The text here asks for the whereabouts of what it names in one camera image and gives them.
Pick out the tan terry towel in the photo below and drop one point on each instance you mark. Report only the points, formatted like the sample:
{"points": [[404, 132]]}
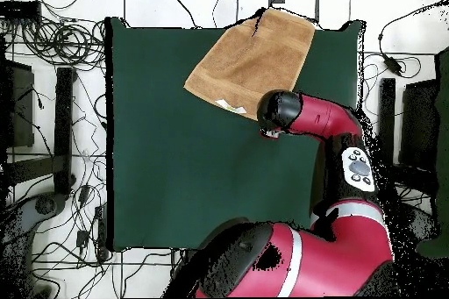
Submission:
{"points": [[245, 64]]}

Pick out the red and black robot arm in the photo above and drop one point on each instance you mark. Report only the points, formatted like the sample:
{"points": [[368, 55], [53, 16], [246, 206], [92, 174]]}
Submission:
{"points": [[333, 264]]}

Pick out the dark flat box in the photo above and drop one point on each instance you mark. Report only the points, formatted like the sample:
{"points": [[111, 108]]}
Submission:
{"points": [[19, 102], [417, 127]]}

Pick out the black flat device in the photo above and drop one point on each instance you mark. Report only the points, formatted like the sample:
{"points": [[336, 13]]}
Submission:
{"points": [[19, 9]]}

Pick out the dark green table cloth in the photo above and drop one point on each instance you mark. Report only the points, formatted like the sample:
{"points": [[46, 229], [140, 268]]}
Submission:
{"points": [[175, 172]]}

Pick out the black stand leg bar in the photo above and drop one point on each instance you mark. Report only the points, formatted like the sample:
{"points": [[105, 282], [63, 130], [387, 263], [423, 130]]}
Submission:
{"points": [[64, 120], [387, 113]]}

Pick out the black power strip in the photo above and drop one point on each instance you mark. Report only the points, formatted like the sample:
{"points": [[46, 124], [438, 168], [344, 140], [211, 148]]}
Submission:
{"points": [[101, 232]]}

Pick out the small black power adapter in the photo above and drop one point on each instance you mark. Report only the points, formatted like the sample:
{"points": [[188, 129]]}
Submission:
{"points": [[82, 238]]}

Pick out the dark stand base foot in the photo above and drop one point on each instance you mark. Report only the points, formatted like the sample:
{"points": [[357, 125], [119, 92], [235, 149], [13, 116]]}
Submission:
{"points": [[45, 205]]}

